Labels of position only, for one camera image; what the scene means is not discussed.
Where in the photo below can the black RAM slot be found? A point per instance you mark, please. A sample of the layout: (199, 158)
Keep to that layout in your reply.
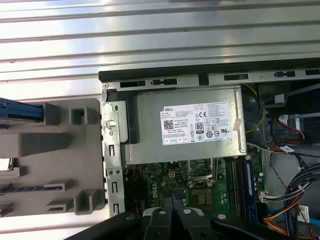
(237, 187)
(230, 187)

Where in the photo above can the silver power supply unit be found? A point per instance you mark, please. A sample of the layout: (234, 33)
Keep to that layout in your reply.
(150, 125)

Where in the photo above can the grey parts rack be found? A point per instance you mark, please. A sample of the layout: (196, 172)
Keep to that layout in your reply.
(62, 160)

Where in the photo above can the installed RAM stick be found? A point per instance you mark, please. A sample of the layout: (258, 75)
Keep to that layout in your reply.
(250, 190)

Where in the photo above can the silver CPU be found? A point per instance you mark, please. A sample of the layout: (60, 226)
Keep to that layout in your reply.
(5, 164)

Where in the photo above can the green motherboard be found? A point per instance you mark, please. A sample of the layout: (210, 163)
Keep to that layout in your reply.
(160, 180)

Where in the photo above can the black PC case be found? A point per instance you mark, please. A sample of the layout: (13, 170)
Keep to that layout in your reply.
(113, 135)

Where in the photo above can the loose RAM stick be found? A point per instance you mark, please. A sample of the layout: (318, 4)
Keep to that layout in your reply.
(15, 188)

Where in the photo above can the hard disk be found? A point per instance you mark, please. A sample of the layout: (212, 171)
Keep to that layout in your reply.
(20, 110)

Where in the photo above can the CPU socket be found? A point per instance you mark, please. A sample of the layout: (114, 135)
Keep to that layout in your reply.
(201, 198)

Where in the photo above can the metal socket cover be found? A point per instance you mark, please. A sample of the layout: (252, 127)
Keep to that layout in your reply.
(201, 182)

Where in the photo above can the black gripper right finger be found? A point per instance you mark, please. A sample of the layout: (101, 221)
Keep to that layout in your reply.
(195, 225)

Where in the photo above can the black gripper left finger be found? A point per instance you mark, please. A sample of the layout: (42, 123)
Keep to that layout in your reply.
(157, 225)

